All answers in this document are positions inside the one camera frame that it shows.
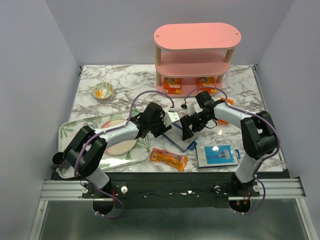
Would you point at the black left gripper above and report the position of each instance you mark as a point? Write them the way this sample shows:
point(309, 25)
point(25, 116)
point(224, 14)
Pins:
point(163, 129)

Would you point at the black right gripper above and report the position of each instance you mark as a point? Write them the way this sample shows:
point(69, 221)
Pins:
point(185, 121)

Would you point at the white Harrys razor box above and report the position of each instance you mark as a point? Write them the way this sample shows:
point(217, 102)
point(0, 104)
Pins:
point(174, 136)

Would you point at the orange Gillette box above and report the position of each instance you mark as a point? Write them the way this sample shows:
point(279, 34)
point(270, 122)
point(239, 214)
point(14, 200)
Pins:
point(206, 84)
point(172, 85)

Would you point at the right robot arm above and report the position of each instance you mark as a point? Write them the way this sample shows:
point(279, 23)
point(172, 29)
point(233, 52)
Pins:
point(259, 137)

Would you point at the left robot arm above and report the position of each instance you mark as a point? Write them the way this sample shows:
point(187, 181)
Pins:
point(87, 147)

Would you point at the pink three-tier shelf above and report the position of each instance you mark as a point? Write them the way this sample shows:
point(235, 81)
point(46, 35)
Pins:
point(188, 51)

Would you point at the orange razor bag front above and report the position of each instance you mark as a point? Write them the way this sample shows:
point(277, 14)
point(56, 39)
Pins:
point(177, 161)

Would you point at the orange razor bag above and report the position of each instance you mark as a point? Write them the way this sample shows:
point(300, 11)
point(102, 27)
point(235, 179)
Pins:
point(224, 114)
point(177, 161)

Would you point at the pink cream round plate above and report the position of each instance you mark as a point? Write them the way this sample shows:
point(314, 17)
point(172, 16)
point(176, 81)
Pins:
point(122, 147)

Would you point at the blue Harrys razor box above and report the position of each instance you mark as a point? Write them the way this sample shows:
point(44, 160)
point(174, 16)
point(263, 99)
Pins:
point(217, 155)

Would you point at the orange razor bag right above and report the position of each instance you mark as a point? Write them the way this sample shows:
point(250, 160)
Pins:
point(224, 114)

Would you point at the small floral bowl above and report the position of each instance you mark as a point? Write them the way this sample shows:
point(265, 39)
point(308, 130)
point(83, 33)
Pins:
point(103, 90)

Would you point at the floral serving tray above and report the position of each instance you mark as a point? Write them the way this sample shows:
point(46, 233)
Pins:
point(140, 152)

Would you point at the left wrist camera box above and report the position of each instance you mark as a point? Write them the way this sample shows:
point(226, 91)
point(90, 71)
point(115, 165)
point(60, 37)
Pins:
point(170, 117)

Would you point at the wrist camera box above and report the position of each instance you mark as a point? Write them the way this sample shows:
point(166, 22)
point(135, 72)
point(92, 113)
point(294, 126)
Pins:
point(190, 109)
point(170, 117)

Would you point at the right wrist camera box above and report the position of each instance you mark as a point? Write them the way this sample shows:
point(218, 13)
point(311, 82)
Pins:
point(190, 109)

